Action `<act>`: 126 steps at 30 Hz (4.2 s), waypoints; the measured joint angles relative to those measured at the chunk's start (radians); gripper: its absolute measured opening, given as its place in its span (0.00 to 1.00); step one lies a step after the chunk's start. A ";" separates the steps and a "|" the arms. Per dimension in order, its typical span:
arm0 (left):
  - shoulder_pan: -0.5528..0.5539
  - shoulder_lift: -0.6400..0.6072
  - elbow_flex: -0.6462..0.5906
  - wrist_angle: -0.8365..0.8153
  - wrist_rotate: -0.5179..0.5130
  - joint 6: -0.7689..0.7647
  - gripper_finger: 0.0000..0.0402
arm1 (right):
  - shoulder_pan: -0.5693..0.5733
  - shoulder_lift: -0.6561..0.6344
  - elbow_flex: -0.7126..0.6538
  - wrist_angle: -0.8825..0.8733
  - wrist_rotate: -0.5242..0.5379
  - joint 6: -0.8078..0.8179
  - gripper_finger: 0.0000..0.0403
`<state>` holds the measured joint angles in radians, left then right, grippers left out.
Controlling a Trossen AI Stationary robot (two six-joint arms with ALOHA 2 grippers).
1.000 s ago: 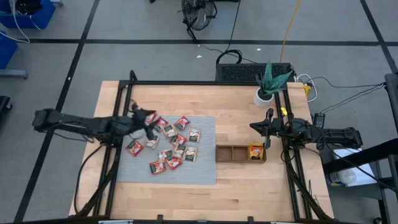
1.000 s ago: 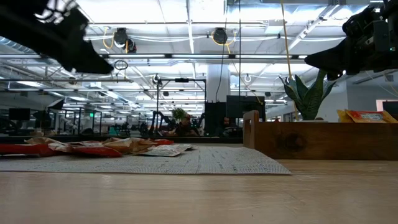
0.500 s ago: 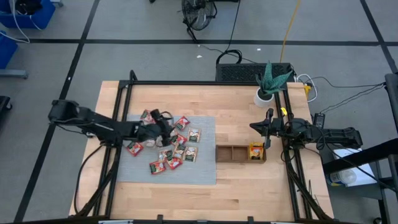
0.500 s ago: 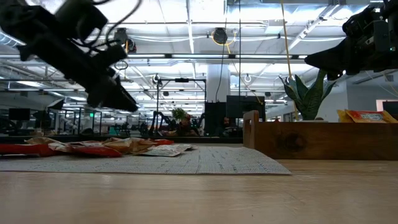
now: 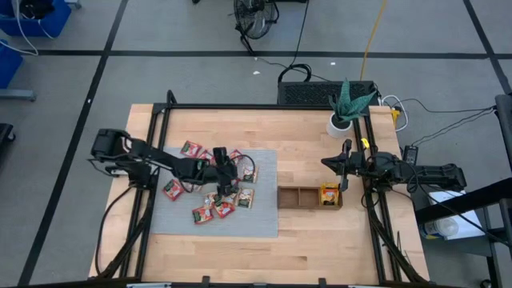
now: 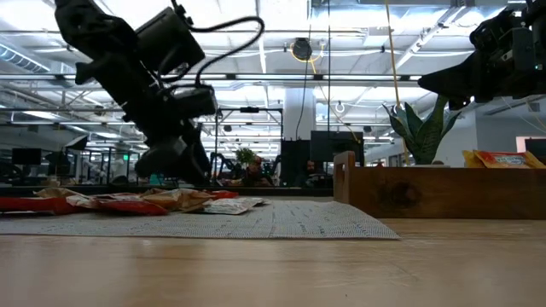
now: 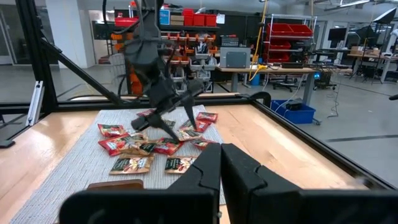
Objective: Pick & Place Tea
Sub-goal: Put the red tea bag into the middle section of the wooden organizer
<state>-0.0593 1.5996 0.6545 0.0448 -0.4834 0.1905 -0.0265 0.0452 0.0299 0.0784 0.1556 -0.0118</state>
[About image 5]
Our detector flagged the green snake plant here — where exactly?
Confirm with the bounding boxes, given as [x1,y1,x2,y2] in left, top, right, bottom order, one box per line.
[327,78,378,125]

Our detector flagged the black floor fan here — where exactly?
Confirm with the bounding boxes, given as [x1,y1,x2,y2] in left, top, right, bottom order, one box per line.
[233,0,280,56]

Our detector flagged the black floor cable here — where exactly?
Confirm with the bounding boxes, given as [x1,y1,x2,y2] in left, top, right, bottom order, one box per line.
[277,0,333,84]

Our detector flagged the white looped cable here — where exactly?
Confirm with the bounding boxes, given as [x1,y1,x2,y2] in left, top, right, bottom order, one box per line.
[381,94,410,133]

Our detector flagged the small blue bin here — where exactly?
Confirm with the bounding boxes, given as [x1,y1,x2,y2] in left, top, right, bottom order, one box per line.
[0,39,24,90]

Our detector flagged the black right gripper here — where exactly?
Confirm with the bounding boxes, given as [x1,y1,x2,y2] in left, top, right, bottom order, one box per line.
[320,138,367,193]

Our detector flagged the grey cart base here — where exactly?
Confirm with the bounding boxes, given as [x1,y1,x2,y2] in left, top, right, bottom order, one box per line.
[0,88,38,102]

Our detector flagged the yellow hanging cable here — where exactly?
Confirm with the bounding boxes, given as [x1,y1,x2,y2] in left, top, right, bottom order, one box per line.
[358,0,389,81]

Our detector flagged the large blue bin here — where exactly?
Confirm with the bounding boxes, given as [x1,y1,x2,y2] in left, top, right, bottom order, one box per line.
[0,0,73,38]

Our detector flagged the black floor object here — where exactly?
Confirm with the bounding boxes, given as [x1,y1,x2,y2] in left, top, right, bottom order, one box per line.
[0,122,17,143]

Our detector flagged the white plant pot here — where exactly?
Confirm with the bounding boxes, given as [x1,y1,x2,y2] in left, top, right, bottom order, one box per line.
[326,111,354,139]

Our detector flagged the clear plastic bottle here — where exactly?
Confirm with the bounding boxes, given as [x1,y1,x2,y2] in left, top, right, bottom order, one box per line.
[418,218,461,240]

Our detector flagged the white floor cable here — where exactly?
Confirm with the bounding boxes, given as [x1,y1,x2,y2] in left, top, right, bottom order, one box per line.
[0,0,55,57]

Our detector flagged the white box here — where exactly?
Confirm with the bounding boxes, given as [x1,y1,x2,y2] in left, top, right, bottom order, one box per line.
[426,189,486,241]

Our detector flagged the wooden tea organizer box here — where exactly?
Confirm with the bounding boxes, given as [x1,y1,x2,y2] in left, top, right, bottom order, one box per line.
[277,185,344,210]

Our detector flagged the grey woven placemat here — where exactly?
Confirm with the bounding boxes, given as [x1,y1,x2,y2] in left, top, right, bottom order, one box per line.
[150,146,280,238]

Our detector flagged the black aluminium table frame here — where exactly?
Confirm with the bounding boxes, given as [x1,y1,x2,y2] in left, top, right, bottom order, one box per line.
[88,90,432,288]

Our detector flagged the black perforated computer case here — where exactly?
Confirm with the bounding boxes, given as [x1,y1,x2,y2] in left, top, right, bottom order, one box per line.
[277,80,380,106]

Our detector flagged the black equipment stand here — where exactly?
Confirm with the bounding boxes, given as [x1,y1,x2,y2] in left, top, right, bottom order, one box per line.
[414,94,512,288]

